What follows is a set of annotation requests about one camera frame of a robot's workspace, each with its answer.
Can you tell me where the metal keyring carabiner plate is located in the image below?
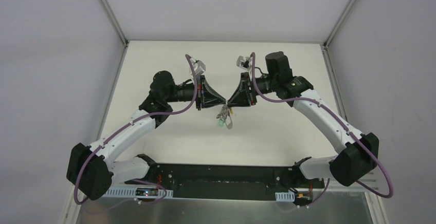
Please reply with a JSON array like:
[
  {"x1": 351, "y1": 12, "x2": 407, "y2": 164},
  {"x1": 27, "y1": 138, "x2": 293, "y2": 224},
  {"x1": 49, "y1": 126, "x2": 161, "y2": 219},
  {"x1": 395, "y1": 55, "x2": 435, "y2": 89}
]
[{"x1": 216, "y1": 104, "x2": 233, "y2": 129}]

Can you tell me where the green tagged key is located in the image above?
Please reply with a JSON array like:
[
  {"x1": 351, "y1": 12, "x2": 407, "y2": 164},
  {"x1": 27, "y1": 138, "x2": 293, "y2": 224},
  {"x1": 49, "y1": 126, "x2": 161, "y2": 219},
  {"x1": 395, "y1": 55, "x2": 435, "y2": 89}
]
[{"x1": 218, "y1": 119, "x2": 226, "y2": 127}]

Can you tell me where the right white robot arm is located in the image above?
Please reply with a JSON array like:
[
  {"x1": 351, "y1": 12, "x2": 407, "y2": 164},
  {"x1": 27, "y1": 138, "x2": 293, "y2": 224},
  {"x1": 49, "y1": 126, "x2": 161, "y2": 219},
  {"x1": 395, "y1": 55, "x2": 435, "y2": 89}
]
[{"x1": 227, "y1": 51, "x2": 379, "y2": 188}]

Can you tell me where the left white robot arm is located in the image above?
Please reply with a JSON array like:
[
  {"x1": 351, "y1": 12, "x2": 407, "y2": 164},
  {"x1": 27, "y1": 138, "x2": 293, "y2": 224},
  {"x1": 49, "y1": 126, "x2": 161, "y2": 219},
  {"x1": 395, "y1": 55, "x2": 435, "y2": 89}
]
[{"x1": 66, "y1": 70, "x2": 226, "y2": 200}]

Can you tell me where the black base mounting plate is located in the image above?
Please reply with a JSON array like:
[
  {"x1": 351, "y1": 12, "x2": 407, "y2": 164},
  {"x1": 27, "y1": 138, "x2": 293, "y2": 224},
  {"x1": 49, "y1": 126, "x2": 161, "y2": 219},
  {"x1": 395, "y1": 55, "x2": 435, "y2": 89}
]
[{"x1": 140, "y1": 157, "x2": 325, "y2": 201}]

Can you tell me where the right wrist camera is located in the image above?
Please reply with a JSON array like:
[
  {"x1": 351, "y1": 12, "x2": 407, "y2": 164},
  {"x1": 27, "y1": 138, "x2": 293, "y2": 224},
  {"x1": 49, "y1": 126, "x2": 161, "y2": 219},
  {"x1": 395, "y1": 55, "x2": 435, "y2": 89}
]
[{"x1": 236, "y1": 55, "x2": 252, "y2": 71}]

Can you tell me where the right white slotted cable duct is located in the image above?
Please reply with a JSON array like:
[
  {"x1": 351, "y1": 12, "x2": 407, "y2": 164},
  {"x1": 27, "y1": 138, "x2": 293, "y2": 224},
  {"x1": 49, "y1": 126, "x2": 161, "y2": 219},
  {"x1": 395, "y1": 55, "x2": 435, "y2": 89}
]
[{"x1": 275, "y1": 191, "x2": 295, "y2": 202}]

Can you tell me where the white slotted cable duct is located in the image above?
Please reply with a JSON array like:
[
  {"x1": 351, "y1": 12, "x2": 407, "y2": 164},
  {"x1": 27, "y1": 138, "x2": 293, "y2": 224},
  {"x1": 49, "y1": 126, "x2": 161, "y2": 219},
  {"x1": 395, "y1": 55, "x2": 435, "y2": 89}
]
[
  {"x1": 103, "y1": 186, "x2": 173, "y2": 199},
  {"x1": 275, "y1": 191, "x2": 295, "y2": 202}
]

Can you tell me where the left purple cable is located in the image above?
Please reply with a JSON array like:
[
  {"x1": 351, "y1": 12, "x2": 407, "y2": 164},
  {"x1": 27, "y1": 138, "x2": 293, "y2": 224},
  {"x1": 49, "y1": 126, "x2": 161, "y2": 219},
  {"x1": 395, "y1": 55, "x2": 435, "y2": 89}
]
[{"x1": 73, "y1": 53, "x2": 199, "y2": 206}]

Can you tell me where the purple cable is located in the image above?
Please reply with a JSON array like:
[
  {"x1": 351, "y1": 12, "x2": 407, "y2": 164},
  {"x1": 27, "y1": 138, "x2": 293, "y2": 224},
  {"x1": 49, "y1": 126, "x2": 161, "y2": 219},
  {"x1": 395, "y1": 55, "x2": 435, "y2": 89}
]
[
  {"x1": 73, "y1": 53, "x2": 199, "y2": 206},
  {"x1": 250, "y1": 52, "x2": 394, "y2": 199}
]

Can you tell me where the left white slotted cable duct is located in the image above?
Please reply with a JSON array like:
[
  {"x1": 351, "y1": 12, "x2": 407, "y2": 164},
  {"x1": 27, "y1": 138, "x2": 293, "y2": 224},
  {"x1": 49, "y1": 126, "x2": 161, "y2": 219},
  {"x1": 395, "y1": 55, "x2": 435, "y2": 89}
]
[{"x1": 103, "y1": 186, "x2": 173, "y2": 199}]

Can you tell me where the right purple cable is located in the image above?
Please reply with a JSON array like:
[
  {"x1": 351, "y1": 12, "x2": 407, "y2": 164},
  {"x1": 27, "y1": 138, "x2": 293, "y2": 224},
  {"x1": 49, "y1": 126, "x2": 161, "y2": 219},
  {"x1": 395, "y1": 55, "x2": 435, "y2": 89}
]
[{"x1": 250, "y1": 52, "x2": 394, "y2": 199}]

